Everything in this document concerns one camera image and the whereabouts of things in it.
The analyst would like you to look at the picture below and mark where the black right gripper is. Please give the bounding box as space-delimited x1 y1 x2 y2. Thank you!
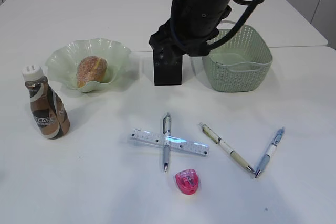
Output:
149 1 232 57

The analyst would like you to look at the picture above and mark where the sugared bread bun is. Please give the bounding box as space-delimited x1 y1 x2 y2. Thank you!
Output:
76 56 107 88

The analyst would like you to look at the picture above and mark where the pink pencil sharpener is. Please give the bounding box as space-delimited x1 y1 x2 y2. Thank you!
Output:
175 169 199 195

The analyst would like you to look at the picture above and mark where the brown coffee bottle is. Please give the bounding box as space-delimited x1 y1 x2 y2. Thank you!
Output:
22 64 70 139

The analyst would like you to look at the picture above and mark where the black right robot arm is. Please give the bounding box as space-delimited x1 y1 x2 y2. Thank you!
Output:
150 0 230 56

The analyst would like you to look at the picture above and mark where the black mesh pen holder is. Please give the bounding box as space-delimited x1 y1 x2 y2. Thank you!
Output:
153 46 183 86

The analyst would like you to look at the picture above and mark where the green woven plastic basket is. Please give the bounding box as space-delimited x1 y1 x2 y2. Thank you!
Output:
202 25 273 92

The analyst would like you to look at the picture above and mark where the grey grip silver pen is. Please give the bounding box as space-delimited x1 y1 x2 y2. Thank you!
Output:
163 113 171 173

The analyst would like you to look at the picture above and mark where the cream barrel pen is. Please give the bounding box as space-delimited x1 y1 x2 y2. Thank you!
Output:
199 122 254 174

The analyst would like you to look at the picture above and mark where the green wavy glass plate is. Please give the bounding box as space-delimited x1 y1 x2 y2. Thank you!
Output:
46 38 131 93

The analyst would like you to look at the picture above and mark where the white blue pen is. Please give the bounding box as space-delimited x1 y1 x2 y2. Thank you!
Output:
254 127 285 178

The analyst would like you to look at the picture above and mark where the clear plastic ruler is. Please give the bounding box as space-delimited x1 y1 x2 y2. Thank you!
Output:
130 129 209 156

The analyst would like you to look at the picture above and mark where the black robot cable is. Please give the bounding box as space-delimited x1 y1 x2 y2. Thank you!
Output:
204 0 283 50

